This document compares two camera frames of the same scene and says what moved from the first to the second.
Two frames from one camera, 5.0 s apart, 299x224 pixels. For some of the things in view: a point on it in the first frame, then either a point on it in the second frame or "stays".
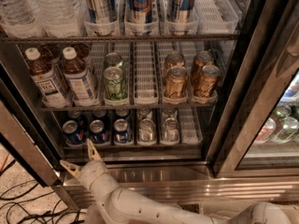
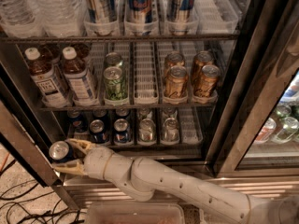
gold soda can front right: (206, 85) stays
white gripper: (91, 173) -> (95, 163)
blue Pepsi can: (82, 122) stays
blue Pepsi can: (75, 134) -> (61, 151)
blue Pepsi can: (102, 115) stays
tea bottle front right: (76, 71) stays
